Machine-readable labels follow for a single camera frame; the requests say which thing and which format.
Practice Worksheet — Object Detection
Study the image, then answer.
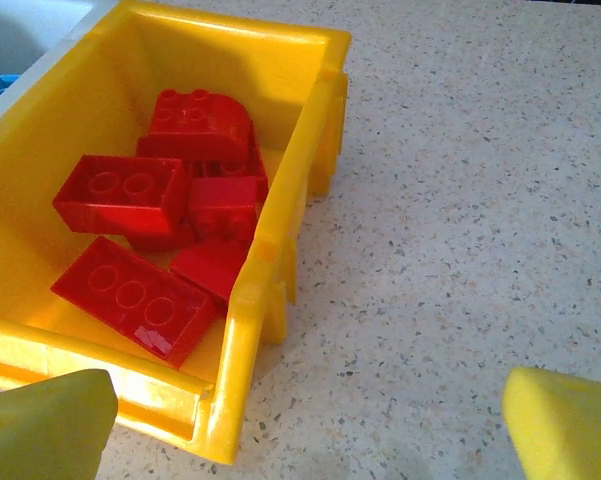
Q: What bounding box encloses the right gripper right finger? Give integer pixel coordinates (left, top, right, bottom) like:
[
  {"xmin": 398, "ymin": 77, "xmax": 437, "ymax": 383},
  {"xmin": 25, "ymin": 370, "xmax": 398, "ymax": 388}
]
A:
[{"xmin": 502, "ymin": 366, "xmax": 601, "ymax": 480}]

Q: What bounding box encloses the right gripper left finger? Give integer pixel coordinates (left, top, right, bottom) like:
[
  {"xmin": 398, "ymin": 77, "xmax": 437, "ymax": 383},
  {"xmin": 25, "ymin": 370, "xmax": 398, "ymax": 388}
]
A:
[{"xmin": 0, "ymin": 368, "xmax": 119, "ymax": 480}]

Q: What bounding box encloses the long red lego brick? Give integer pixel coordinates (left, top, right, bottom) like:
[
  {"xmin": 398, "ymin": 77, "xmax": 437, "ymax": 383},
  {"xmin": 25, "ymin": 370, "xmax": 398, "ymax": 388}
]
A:
[{"xmin": 49, "ymin": 235, "xmax": 219, "ymax": 370}]

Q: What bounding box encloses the red sloped lego brick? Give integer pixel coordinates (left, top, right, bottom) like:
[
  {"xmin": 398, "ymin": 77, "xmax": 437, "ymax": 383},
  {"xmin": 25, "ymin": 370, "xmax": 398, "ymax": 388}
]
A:
[{"xmin": 168, "ymin": 238, "xmax": 251, "ymax": 306}]

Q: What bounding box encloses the small red lego brick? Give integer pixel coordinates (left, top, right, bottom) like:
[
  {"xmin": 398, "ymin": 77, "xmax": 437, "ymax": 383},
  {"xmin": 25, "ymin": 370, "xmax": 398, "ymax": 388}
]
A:
[{"xmin": 187, "ymin": 175, "xmax": 260, "ymax": 244}]

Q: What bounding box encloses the red curved lego brick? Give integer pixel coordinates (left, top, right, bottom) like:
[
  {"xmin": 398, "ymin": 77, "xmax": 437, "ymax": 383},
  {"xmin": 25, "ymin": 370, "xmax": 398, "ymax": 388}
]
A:
[{"xmin": 135, "ymin": 88, "xmax": 255, "ymax": 166}]

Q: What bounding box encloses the yellow plastic bin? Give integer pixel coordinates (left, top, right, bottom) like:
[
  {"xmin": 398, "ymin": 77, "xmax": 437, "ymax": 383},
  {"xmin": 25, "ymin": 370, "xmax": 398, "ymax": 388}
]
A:
[{"xmin": 0, "ymin": 0, "xmax": 352, "ymax": 465}]

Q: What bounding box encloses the white plastic bin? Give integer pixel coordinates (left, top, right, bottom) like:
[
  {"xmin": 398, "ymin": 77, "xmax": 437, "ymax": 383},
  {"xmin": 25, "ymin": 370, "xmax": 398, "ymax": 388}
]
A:
[{"xmin": 0, "ymin": 0, "xmax": 121, "ymax": 137}]

